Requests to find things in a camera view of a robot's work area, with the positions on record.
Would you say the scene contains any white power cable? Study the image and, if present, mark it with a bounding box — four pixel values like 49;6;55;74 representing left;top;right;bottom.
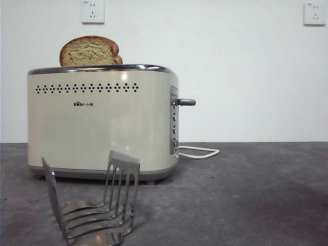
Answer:
176;146;220;160

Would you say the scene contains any steel toast rack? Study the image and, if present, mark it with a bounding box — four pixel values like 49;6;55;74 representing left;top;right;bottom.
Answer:
41;150;141;246

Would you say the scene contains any white wall socket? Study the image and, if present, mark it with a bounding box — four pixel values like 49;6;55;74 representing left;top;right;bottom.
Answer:
81;0;106;26
303;2;326;26

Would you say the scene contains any brown-crusted bread slice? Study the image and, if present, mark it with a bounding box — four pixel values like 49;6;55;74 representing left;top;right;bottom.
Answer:
59;35;124;68

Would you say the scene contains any cream two-slot toaster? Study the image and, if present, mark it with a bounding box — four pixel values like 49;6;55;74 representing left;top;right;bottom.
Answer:
27;64;179;186

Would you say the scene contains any grey toaster lever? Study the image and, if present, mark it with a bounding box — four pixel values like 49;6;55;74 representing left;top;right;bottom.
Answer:
173;98;197;107

